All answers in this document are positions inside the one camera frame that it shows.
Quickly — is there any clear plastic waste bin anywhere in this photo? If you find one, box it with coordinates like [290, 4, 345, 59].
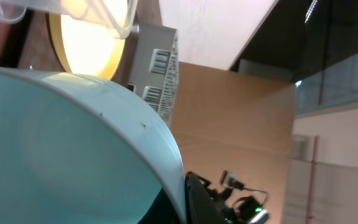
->
[0, 0, 138, 39]

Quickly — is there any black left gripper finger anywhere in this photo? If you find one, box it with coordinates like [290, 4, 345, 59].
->
[185, 171, 228, 224]

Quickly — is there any yellow plate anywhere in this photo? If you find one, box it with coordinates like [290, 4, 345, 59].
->
[48, 14, 126, 80]

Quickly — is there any grey dishwasher rack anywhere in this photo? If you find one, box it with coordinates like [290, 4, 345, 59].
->
[128, 24, 179, 126]

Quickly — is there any blue bowl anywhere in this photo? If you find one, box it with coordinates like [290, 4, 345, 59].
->
[0, 67, 187, 223]

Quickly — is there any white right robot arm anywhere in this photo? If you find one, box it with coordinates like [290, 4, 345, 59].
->
[197, 170, 270, 224]

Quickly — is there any brown serving tray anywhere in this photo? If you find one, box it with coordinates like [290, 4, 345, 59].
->
[1, 10, 65, 72]

